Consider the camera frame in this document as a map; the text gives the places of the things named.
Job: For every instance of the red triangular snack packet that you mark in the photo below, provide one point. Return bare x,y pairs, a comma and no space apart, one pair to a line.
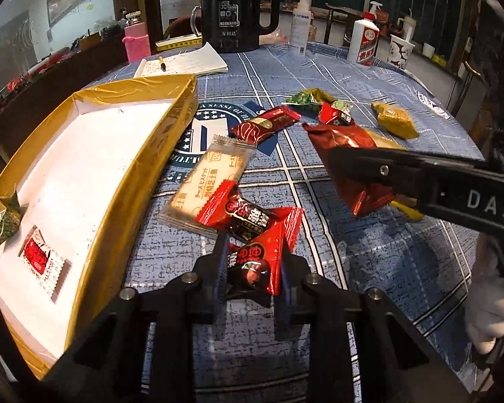
273,243

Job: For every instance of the pink water bottle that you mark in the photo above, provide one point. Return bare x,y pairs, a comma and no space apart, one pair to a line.
136,42

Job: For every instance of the flat yellow box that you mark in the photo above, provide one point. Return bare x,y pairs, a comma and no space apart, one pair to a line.
174,43

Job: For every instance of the large dark red foil packet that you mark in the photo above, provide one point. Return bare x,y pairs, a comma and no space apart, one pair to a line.
344,151

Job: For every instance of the black electric kettle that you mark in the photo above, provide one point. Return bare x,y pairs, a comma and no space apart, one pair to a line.
235,8

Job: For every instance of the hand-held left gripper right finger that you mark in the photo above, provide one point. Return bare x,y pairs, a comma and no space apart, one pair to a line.
286,291

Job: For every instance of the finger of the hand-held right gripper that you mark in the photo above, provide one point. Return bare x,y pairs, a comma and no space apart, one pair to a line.
409,202
382,170

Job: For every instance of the green and gold snack packet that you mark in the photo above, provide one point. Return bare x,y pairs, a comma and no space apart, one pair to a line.
306,97

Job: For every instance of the dark red chocolate packet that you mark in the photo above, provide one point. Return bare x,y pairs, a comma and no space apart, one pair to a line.
264,124

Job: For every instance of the small red green-label packet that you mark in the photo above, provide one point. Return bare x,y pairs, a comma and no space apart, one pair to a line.
334,115

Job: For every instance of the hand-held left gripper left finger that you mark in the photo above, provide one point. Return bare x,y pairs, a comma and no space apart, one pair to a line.
221,270

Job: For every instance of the white printed mug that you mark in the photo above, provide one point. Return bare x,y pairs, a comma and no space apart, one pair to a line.
401,52

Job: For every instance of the red and white snack packet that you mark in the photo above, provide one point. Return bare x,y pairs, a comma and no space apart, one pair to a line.
42,260

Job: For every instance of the person's right hand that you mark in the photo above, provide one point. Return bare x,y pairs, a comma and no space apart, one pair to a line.
489,302

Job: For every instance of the white liquor bottle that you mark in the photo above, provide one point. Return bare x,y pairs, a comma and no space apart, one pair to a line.
363,42

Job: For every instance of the white notebook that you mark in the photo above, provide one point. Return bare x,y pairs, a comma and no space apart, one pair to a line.
189,61

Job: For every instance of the gold cardboard box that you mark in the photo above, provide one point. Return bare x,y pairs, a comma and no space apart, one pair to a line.
101,168

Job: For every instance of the red and black snack packet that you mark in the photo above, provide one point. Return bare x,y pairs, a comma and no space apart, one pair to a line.
231,212

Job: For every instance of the yellow snack packet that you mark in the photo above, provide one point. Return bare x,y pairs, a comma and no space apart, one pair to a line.
405,214

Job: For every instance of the blue checked tablecloth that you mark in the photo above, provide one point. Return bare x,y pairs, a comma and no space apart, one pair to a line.
382,268

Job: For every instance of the beige biscuit packet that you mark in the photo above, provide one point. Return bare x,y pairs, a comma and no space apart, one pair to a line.
210,172

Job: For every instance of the dark wooden sideboard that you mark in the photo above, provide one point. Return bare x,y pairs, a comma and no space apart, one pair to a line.
67,71

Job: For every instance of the clear spray bottle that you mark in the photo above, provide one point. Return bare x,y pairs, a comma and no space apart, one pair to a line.
301,21

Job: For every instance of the white tumbler with straw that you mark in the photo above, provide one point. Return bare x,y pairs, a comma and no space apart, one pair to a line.
407,25

